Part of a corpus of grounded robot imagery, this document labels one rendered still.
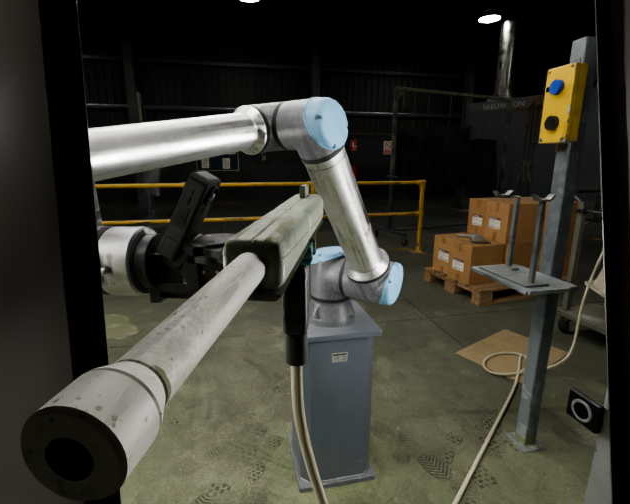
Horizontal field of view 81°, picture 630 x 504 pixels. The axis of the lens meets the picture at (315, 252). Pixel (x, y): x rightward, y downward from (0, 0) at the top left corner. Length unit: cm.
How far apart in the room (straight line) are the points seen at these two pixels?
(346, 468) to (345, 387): 36
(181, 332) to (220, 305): 4
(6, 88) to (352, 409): 140
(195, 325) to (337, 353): 121
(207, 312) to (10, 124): 17
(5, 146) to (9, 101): 3
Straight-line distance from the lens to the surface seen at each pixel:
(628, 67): 61
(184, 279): 50
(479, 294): 355
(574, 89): 163
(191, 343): 17
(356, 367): 142
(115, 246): 51
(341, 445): 160
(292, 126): 90
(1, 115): 28
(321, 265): 132
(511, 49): 1097
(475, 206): 414
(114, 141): 72
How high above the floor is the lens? 122
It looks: 13 degrees down
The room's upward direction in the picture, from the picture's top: straight up
